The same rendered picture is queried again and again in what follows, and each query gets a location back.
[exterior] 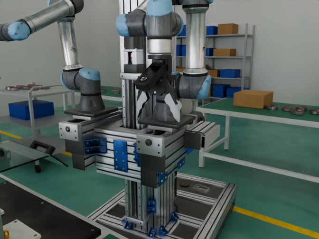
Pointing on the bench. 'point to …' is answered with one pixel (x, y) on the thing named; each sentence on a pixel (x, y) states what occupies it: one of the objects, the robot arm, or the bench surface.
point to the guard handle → (43, 146)
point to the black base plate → (42, 215)
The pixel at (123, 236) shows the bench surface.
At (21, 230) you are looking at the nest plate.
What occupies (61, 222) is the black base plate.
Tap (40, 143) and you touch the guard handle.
